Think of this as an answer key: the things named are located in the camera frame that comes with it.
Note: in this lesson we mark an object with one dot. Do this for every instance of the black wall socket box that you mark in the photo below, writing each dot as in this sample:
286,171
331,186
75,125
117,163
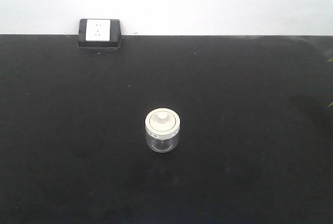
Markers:
99,33

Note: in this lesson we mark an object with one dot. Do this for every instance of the glass jar with white lid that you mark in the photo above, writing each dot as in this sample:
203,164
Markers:
162,126

